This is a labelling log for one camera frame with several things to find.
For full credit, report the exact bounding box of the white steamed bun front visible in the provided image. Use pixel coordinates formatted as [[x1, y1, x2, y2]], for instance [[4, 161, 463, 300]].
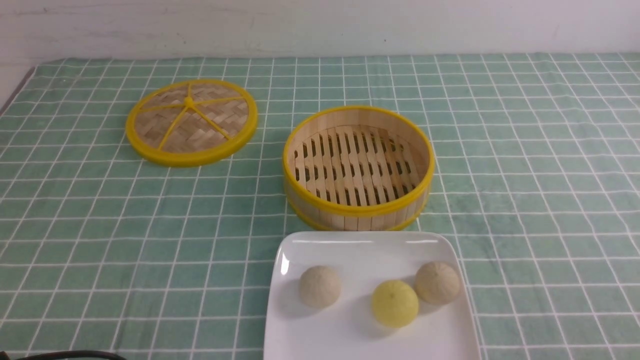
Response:
[[298, 265, 342, 309]]

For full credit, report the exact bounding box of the white steamed bun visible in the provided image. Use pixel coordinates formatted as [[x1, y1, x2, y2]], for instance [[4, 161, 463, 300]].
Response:
[[298, 265, 342, 309], [414, 260, 463, 306]]

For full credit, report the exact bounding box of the yellow steamed bun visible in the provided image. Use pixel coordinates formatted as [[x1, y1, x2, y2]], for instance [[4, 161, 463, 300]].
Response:
[[370, 279, 419, 329]]

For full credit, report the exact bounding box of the white steamed bun back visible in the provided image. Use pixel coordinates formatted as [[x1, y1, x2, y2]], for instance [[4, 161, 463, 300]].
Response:
[[414, 260, 463, 306]]

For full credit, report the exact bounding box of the white square plate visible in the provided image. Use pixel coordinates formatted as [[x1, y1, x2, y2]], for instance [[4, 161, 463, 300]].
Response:
[[263, 231, 482, 360]]

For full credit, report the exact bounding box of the yellow-rimmed bamboo steamer basket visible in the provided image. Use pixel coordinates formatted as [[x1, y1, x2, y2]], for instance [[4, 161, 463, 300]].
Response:
[[282, 105, 436, 231]]

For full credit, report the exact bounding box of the yellow bamboo steamer lid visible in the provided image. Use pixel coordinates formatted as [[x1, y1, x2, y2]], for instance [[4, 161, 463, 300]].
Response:
[[125, 79, 258, 167]]

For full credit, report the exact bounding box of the green checkered tablecloth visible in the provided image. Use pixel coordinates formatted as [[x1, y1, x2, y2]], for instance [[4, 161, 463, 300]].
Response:
[[0, 54, 640, 360]]

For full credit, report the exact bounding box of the black cable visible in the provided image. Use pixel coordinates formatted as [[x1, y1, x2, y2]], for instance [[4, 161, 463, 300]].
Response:
[[10, 350, 130, 360]]

